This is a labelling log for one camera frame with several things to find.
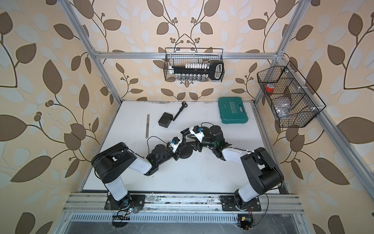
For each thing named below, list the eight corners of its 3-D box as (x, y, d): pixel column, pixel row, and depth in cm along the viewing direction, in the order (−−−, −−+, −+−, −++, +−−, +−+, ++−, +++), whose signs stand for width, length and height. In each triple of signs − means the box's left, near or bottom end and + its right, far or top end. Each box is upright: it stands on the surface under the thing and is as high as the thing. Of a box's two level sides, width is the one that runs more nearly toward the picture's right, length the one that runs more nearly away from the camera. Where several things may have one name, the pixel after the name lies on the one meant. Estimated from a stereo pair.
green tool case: (221, 123, 109) (222, 118, 105) (217, 100, 125) (218, 95, 121) (246, 123, 109) (248, 118, 105) (239, 100, 125) (241, 95, 121)
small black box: (158, 124, 108) (157, 122, 105) (165, 114, 114) (164, 111, 112) (167, 127, 106) (166, 125, 104) (173, 117, 113) (173, 114, 110)
